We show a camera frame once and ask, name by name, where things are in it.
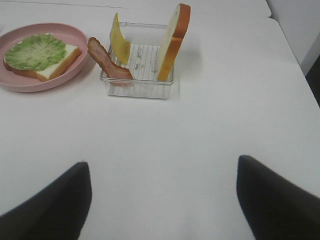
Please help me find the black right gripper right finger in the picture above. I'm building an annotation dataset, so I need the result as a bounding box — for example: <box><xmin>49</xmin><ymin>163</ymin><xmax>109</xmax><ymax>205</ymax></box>
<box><xmin>236</xmin><ymin>155</ymin><xmax>320</xmax><ymax>240</ymax></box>

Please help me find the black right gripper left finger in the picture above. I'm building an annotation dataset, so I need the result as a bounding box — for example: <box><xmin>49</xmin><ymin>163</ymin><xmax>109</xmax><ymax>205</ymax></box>
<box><xmin>0</xmin><ymin>162</ymin><xmax>92</xmax><ymax>240</ymax></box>

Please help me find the bacon strip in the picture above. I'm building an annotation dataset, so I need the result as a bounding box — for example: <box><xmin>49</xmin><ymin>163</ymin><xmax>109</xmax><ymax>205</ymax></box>
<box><xmin>87</xmin><ymin>37</ymin><xmax>133</xmax><ymax>87</ymax></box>

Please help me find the bread slice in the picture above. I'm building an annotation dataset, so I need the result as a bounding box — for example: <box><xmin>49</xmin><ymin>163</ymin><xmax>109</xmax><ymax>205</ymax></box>
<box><xmin>156</xmin><ymin>3</ymin><xmax>191</xmax><ymax>82</ymax></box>
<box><xmin>3</xmin><ymin>44</ymin><xmax>81</xmax><ymax>82</ymax></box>

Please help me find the green lettuce leaf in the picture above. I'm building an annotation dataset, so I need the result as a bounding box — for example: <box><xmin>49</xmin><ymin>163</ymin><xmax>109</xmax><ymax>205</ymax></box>
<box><xmin>4</xmin><ymin>33</ymin><xmax>66</xmax><ymax>71</ymax></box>

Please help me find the pink plate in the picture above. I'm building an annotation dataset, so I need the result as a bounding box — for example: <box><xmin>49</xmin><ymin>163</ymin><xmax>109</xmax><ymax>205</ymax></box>
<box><xmin>0</xmin><ymin>23</ymin><xmax>89</xmax><ymax>93</ymax></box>

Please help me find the yellow cheese slice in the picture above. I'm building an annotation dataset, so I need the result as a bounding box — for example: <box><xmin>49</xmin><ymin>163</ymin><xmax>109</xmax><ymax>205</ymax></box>
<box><xmin>109</xmin><ymin>12</ymin><xmax>131</xmax><ymax>65</ymax></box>

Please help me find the clear right plastic tray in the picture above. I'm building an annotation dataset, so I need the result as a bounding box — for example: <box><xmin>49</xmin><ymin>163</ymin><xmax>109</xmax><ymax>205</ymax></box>
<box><xmin>100</xmin><ymin>22</ymin><xmax>174</xmax><ymax>100</ymax></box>

